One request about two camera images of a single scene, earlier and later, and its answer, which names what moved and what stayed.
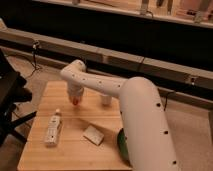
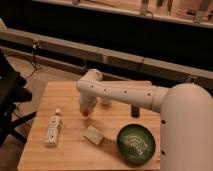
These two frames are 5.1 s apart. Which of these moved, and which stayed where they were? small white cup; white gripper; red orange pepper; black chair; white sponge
Moved: white gripper; red orange pepper
Stayed: white sponge; small white cup; black chair
